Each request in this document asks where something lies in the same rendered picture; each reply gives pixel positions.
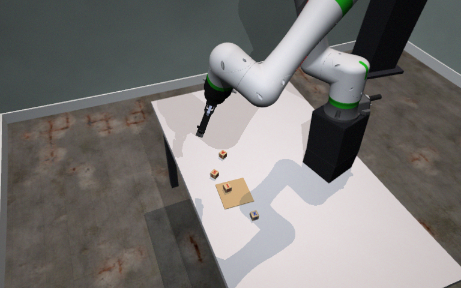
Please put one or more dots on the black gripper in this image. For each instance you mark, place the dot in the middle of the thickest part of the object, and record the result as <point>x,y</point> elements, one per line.
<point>210,104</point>

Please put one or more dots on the tan flat mat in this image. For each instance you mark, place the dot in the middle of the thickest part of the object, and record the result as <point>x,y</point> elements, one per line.
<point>239,195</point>

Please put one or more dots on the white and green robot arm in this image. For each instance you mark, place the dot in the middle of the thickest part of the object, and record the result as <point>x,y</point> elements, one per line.
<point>304,45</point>

